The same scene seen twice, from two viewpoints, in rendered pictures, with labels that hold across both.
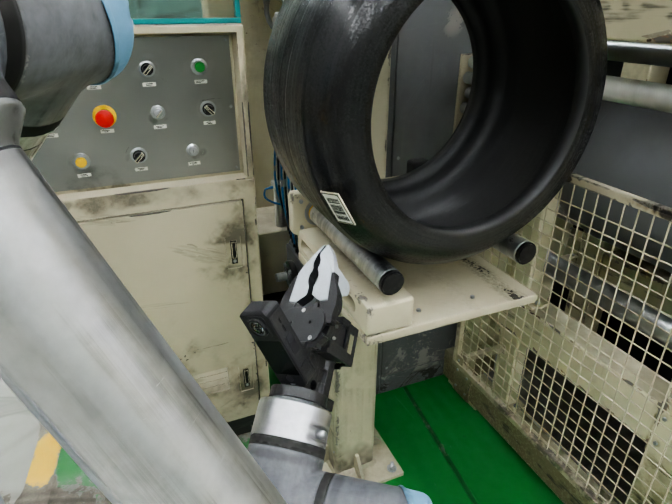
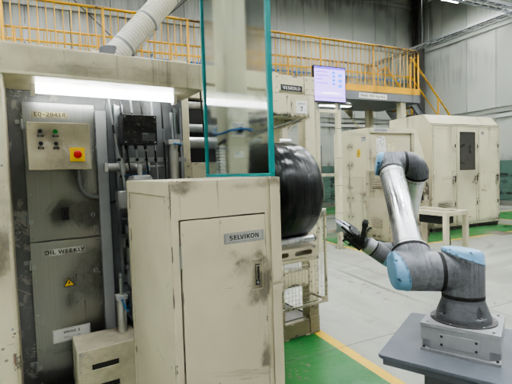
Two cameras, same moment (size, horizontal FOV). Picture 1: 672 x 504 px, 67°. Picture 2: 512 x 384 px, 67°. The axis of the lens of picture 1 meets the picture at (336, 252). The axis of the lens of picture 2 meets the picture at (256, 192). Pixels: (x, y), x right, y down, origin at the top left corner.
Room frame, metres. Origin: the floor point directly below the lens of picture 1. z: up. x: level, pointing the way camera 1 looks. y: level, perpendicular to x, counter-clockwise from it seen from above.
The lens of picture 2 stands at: (1.35, 2.05, 1.29)
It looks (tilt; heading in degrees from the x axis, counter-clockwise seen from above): 3 degrees down; 262
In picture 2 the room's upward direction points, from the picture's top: 2 degrees counter-clockwise
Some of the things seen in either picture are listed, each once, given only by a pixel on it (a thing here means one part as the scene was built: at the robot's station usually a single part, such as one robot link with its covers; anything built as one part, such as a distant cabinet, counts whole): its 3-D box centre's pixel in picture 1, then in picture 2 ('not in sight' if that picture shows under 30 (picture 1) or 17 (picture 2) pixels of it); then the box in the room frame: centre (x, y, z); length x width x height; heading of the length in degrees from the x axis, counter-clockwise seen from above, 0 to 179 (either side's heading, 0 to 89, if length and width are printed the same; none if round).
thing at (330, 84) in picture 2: not in sight; (328, 84); (-0.68, -3.83, 2.60); 0.60 x 0.05 x 0.55; 17
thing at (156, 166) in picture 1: (153, 254); (203, 340); (1.36, 0.55, 0.63); 0.56 x 0.41 x 1.27; 113
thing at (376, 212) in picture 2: not in sight; (398, 206); (-1.98, -4.17, 0.62); 0.91 x 0.58 x 1.25; 17
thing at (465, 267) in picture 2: not in sight; (460, 270); (0.38, 0.70, 0.89); 0.17 x 0.15 x 0.18; 165
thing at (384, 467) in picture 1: (347, 452); not in sight; (1.17, -0.04, 0.02); 0.27 x 0.27 x 0.04; 23
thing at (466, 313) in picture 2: not in sight; (462, 305); (0.37, 0.71, 0.75); 0.19 x 0.19 x 0.10
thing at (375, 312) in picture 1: (348, 270); (288, 253); (0.88, -0.02, 0.84); 0.36 x 0.09 x 0.06; 23
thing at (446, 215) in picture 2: not in sight; (434, 244); (-1.27, -2.02, 0.40); 0.60 x 0.35 x 0.80; 107
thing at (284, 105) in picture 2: not in sight; (261, 107); (0.94, -0.48, 1.71); 0.61 x 0.25 x 0.15; 23
